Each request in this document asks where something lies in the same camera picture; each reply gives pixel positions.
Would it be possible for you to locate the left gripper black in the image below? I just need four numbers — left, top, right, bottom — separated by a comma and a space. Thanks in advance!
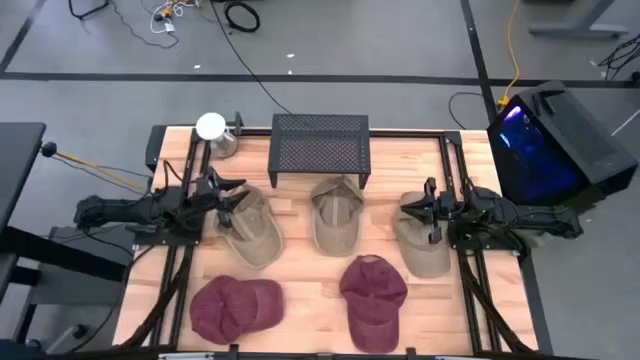
192, 167, 251, 230

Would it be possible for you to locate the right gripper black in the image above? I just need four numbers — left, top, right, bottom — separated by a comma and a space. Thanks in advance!
400, 176, 459, 246

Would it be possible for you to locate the tan baseball cap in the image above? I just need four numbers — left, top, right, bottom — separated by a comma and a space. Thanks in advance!
391, 191, 452, 279
309, 174, 366, 258
213, 183, 285, 270

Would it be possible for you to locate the maroon baseball cap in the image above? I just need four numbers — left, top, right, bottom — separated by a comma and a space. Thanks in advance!
339, 254, 409, 354
188, 274, 285, 346

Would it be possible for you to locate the white mushroom lamp metal base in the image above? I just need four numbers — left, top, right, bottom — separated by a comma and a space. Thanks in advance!
194, 111, 239, 160

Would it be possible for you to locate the black perforated metal shelf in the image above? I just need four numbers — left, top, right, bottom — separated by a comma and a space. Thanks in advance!
267, 113, 372, 190

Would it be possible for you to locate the black computer case blue light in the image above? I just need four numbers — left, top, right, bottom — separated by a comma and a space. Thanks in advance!
486, 79, 640, 209

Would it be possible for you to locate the grey desk base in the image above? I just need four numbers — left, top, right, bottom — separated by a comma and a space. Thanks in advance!
30, 227, 136, 307

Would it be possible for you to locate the grey desk leg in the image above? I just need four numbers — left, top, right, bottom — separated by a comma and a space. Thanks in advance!
528, 0, 631, 40

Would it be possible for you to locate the black aluminium table frame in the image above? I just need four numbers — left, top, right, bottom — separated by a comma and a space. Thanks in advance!
112, 124, 555, 360

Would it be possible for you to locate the thin yellow cable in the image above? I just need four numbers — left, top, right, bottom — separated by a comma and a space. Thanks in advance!
53, 151, 151, 194

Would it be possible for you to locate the long black floor cable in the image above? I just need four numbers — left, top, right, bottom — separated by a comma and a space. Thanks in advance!
208, 0, 294, 115

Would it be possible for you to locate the coiled black cable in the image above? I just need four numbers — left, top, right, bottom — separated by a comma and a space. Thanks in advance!
222, 0, 262, 34

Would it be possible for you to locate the white cable bundle with adapters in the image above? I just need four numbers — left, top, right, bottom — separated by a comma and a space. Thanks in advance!
148, 0, 201, 35

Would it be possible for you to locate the yellow extension cord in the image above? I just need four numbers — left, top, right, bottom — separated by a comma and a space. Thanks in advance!
497, 0, 522, 110

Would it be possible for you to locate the black cable bundle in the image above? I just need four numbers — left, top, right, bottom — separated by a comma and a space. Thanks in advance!
597, 33, 640, 82

